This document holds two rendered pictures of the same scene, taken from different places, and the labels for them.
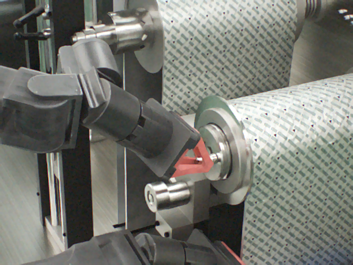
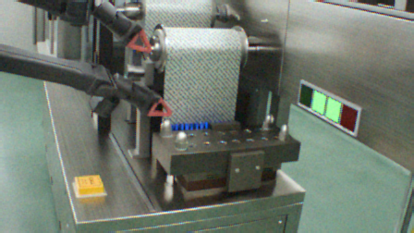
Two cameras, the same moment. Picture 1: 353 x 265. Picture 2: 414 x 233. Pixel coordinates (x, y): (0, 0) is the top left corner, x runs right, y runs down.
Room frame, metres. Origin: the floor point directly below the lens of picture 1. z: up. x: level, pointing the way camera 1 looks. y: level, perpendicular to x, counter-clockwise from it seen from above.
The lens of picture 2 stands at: (-0.41, -0.29, 1.48)
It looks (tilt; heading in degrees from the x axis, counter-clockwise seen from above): 19 degrees down; 3
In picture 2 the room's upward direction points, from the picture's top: 5 degrees clockwise
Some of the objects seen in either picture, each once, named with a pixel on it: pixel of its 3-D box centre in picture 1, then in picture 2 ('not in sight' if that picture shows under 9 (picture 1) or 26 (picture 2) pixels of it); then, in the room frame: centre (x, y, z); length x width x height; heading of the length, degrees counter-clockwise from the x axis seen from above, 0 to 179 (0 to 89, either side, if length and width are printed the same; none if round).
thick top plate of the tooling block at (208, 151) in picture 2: not in sight; (227, 147); (0.76, -0.30, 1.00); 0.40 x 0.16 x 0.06; 118
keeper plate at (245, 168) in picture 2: not in sight; (245, 171); (0.69, -0.35, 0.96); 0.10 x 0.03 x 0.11; 118
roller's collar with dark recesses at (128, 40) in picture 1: (127, 31); (132, 10); (1.06, 0.07, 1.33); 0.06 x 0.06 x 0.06; 28
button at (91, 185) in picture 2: not in sight; (89, 185); (0.60, 0.06, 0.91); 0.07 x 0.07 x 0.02; 28
